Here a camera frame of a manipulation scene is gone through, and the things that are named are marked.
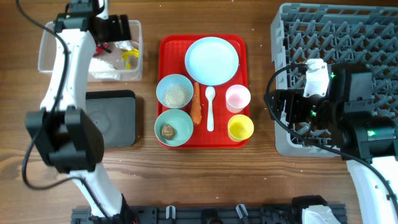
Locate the red snack wrapper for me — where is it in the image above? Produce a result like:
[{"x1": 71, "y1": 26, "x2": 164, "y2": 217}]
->
[{"x1": 94, "y1": 43, "x2": 112, "y2": 57}]

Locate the yellow snack wrapper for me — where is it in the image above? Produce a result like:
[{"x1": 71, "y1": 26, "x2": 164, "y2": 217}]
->
[{"x1": 114, "y1": 40, "x2": 139, "y2": 70}]

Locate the white tissue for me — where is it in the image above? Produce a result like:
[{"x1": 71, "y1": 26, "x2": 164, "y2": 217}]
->
[{"x1": 89, "y1": 58, "x2": 120, "y2": 80}]

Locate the yellow plastic cup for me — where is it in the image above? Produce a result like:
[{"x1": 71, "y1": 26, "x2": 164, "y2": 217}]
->
[{"x1": 228, "y1": 114, "x2": 254, "y2": 142}]

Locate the pink plastic cup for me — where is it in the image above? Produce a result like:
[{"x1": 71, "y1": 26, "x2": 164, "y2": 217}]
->
[{"x1": 225, "y1": 85, "x2": 251, "y2": 113}]

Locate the light blue bowl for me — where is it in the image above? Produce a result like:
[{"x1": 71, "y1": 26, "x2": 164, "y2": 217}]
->
[{"x1": 156, "y1": 74, "x2": 193, "y2": 109}]

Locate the white rice pile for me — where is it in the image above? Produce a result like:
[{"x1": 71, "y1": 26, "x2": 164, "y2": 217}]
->
[{"x1": 163, "y1": 84, "x2": 190, "y2": 108}]

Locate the orange carrot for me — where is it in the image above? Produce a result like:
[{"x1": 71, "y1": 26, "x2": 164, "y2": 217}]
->
[{"x1": 190, "y1": 82, "x2": 201, "y2": 126}]

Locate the green bowl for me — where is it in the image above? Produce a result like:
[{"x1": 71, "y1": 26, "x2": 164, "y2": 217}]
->
[{"x1": 154, "y1": 109, "x2": 193, "y2": 147}]

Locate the brown food lump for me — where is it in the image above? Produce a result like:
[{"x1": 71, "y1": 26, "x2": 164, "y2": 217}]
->
[{"x1": 161, "y1": 124, "x2": 175, "y2": 140}]

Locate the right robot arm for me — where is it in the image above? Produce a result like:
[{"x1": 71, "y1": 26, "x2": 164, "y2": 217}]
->
[{"x1": 264, "y1": 59, "x2": 397, "y2": 223}]

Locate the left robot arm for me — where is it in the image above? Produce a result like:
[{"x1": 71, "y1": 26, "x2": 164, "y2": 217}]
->
[{"x1": 25, "y1": 1, "x2": 137, "y2": 223}]

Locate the clear plastic waste bin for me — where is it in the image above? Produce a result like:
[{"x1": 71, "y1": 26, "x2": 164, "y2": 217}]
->
[{"x1": 37, "y1": 20, "x2": 144, "y2": 82}]

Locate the black food waste tray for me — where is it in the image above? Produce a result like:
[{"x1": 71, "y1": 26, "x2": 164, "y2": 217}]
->
[{"x1": 86, "y1": 90, "x2": 136, "y2": 148}]

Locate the grey dishwasher rack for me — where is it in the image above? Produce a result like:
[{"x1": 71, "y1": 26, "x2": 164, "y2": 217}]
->
[{"x1": 271, "y1": 4, "x2": 397, "y2": 157}]

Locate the red plastic tray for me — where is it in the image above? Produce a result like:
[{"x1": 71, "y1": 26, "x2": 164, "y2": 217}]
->
[{"x1": 158, "y1": 34, "x2": 248, "y2": 150}]

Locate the white plastic spoon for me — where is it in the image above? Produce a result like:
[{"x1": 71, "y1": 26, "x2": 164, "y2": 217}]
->
[{"x1": 205, "y1": 86, "x2": 216, "y2": 132}]

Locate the large light blue plate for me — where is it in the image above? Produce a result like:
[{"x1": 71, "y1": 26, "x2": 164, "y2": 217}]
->
[{"x1": 184, "y1": 37, "x2": 239, "y2": 86}]

